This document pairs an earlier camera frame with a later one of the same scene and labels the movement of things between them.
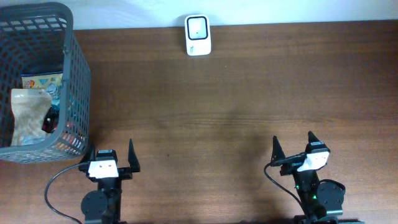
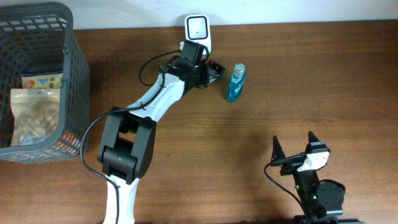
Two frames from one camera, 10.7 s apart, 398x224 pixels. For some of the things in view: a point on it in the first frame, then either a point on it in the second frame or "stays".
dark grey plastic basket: x=36 y=38 stays
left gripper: x=123 y=171 -> x=202 y=78
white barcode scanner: x=198 y=33 stays
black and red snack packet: x=51 y=121 -> x=215 y=70
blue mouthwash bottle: x=52 y=88 -> x=237 y=83
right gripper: x=301 y=175 stays
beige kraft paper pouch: x=29 y=106 stays
